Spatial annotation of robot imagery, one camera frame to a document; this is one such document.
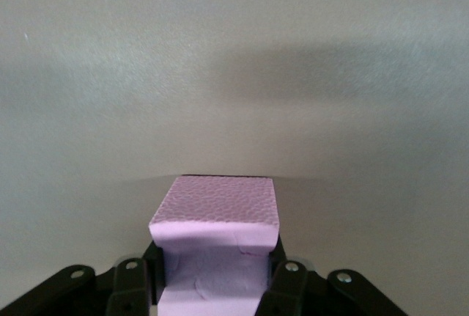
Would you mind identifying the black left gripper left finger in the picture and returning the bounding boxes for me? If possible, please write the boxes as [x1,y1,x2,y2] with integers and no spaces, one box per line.
[0,240,165,316]

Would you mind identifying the brown paper table cover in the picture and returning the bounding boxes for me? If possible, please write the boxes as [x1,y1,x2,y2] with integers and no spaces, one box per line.
[0,0,469,316]

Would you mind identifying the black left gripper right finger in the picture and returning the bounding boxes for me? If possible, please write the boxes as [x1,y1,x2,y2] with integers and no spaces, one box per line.
[255,238,407,316]

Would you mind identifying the pink foam cube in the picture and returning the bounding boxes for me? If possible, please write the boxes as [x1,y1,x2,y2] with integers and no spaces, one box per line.
[148,174,281,316]

